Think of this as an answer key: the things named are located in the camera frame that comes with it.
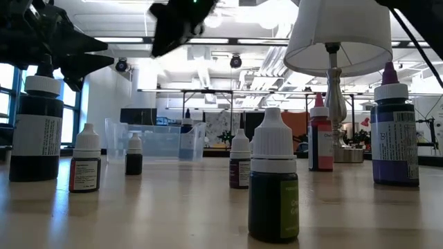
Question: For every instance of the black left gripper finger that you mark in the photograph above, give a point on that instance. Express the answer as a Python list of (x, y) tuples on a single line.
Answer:
[(72, 39), (79, 64)]

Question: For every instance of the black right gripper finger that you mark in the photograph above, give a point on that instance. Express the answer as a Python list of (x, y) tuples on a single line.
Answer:
[(169, 27)]

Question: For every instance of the large black food coloring bottle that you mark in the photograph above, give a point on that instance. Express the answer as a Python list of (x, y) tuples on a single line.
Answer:
[(34, 138)]

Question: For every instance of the small red-label dropper bottle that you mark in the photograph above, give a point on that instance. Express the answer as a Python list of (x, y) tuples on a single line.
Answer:
[(84, 173)]

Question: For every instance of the small black dropper bottle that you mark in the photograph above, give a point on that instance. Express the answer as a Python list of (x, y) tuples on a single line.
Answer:
[(134, 164)]

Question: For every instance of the small purple dropper bottle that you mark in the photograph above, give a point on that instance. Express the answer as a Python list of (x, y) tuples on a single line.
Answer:
[(239, 173)]

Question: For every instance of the large red food coloring bottle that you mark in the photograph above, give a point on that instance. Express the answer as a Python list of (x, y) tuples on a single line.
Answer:
[(320, 152)]

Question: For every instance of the small green dropper bottle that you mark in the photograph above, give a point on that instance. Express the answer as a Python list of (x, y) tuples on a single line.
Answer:
[(266, 200)]

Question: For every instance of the large purple food coloring bottle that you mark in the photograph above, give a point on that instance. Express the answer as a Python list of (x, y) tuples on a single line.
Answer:
[(391, 138)]

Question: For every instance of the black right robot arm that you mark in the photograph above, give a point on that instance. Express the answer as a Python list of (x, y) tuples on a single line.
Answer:
[(422, 17)]

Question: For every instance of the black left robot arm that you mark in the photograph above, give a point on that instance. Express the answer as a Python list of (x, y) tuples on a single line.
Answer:
[(4, 41)]

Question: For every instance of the black ceiling spotlight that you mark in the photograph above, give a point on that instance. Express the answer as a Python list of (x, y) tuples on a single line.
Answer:
[(235, 61), (121, 64)]

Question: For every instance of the black computer monitor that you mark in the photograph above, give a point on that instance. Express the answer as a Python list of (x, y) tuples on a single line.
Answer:
[(138, 116)]

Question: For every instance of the clear plastic bin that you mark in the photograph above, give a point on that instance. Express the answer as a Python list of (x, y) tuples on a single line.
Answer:
[(155, 141)]

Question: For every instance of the orange partition panel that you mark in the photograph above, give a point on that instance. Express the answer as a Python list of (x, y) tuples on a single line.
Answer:
[(296, 126)]

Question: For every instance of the red desk lamp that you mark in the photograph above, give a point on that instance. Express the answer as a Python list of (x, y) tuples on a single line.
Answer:
[(365, 121)]

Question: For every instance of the black metal workstation frame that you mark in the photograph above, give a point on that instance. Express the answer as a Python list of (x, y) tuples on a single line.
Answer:
[(207, 91)]

